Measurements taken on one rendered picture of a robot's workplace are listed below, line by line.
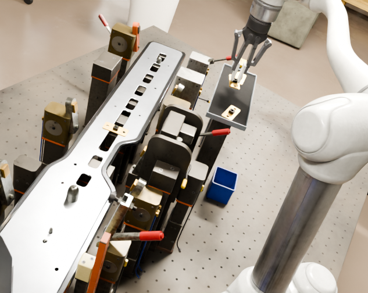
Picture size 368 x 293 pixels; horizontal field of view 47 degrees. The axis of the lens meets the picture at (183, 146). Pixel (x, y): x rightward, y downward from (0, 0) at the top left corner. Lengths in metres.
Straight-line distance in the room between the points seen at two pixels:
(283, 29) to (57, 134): 4.01
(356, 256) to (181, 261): 1.70
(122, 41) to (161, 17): 2.04
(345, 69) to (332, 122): 0.29
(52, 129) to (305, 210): 0.84
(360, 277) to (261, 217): 1.26
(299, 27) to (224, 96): 3.68
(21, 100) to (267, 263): 1.32
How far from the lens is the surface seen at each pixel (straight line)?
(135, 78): 1.72
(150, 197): 1.16
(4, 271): 0.79
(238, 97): 1.51
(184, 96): 1.64
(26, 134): 1.83
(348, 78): 1.09
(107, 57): 1.76
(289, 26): 5.12
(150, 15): 3.92
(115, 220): 0.98
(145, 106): 1.58
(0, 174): 1.13
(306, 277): 1.30
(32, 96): 2.03
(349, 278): 2.86
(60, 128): 1.42
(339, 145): 0.85
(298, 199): 0.98
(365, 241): 3.16
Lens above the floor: 1.92
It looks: 39 degrees down
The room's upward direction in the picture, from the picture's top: 21 degrees clockwise
